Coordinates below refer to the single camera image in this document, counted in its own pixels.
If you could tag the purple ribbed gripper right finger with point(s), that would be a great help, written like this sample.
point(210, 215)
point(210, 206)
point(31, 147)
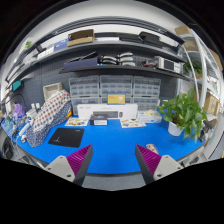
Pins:
point(153, 166)

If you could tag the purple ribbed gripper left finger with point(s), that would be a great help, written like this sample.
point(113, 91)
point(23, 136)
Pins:
point(73, 167)

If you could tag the patterned computer mouse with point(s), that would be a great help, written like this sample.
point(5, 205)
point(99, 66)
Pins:
point(152, 148)

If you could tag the black mouse pad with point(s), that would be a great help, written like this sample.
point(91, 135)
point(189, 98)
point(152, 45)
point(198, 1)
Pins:
point(68, 137)

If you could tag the blue table mat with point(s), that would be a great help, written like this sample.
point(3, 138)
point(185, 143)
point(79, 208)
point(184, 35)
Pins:
point(114, 146)

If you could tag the left printed booklet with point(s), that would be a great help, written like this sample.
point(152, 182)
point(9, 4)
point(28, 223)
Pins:
point(76, 122)

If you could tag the printed booklet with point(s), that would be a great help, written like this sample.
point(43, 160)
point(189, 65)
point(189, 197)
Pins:
point(76, 122)
point(131, 124)

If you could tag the right printed booklet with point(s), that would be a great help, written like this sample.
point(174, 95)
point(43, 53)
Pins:
point(131, 124)

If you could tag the white box with items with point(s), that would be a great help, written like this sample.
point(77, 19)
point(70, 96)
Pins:
point(149, 116)

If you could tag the small black box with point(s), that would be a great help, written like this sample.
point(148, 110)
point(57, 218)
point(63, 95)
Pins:
point(99, 120)

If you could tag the long white keyboard box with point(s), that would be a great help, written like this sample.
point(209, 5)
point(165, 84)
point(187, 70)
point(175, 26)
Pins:
point(127, 111)

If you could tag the green potted plant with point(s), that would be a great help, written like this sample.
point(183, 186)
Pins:
point(185, 113)

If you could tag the patterned fabric covered object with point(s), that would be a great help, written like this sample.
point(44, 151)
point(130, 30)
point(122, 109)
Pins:
point(54, 111)

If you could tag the right grey drawer organizer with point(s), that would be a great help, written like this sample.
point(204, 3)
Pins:
point(146, 93)

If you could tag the grey drawer organizer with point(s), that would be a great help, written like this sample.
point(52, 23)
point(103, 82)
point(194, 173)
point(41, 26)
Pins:
point(84, 90)
point(146, 93)
point(115, 84)

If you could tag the yellow card box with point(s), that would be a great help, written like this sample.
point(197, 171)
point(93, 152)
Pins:
point(116, 99)

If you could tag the left grey drawer organizer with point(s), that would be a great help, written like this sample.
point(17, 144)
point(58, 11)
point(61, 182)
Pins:
point(84, 90)

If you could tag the purple toy figure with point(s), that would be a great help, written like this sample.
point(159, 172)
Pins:
point(18, 111)

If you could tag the white woven basket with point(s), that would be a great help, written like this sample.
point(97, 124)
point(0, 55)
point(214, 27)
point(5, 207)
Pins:
point(49, 90)

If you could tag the middle grey drawer organizer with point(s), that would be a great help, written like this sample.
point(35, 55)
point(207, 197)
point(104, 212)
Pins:
point(115, 84)

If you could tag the white electronic instrument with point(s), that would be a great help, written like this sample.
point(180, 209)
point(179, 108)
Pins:
point(168, 65)

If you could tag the dark blue flat box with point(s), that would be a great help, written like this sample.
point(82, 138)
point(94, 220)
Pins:
point(83, 61)

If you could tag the white metal rack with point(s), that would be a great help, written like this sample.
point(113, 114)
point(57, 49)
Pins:
point(212, 80)

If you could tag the cardboard box on shelf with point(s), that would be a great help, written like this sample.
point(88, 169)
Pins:
point(81, 37)

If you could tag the lower black wall shelf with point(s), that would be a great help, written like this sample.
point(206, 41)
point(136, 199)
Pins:
point(122, 70)

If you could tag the black wall shelf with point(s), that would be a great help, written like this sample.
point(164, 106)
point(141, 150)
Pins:
point(122, 70)
point(109, 47)

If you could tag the upper black wall shelf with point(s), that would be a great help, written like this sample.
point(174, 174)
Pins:
point(109, 47)

